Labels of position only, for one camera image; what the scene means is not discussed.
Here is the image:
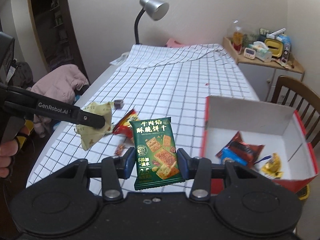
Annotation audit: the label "cream snack packet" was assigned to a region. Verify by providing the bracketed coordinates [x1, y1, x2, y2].
[74, 102, 114, 151]

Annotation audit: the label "clear brown candy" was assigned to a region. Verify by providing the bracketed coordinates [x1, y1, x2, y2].
[114, 144, 125, 156]

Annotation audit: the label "blue snack packet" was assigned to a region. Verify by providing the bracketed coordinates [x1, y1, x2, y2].
[220, 147, 247, 166]

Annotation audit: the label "red chips bag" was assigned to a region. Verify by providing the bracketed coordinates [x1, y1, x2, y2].
[112, 109, 139, 142]

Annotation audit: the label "green cracker packet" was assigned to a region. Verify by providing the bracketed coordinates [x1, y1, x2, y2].
[130, 117, 184, 190]

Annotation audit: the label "yellow snack packet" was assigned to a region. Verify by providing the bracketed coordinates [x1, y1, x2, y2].
[261, 153, 283, 179]

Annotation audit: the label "person's left hand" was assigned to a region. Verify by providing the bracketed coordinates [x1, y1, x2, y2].
[0, 126, 30, 179]

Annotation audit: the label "dark wrapped cube candy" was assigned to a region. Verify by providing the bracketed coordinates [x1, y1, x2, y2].
[113, 100, 124, 109]

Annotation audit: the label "pink jacket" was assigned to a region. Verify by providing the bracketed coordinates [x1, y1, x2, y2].
[30, 63, 90, 138]

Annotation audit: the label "red foil snack packet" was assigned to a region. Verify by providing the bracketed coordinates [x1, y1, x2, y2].
[215, 131, 265, 168]

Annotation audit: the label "papers on table edge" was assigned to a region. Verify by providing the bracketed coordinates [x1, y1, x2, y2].
[110, 51, 130, 66]

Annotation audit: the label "white checked tablecloth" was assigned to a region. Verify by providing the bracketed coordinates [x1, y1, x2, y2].
[27, 44, 259, 187]

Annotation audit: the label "red cardboard box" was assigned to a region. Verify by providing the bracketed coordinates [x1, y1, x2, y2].
[200, 96, 318, 192]

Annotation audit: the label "dark wooden bookshelf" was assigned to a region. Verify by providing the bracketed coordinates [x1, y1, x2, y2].
[27, 0, 87, 76]

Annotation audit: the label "corner cabinet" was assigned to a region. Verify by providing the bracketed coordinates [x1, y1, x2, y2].
[222, 37, 305, 101]

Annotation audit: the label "pink paper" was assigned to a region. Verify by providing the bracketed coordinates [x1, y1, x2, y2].
[165, 38, 187, 48]

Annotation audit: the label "wooden chair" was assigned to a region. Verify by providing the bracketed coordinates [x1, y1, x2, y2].
[271, 75, 319, 147]

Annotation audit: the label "white digital timer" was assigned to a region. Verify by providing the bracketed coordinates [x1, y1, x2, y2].
[243, 48, 256, 60]

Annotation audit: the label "silver desk lamp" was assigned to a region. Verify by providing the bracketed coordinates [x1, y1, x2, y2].
[134, 0, 169, 44]

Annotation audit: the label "tissue pack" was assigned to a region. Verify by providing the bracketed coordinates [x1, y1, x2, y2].
[248, 41, 272, 62]

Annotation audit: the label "orange liquid bottle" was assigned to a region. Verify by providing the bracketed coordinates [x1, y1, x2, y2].
[233, 27, 244, 54]

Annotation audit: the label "yellow box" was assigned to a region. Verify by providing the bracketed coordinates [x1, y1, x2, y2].
[264, 38, 284, 59]

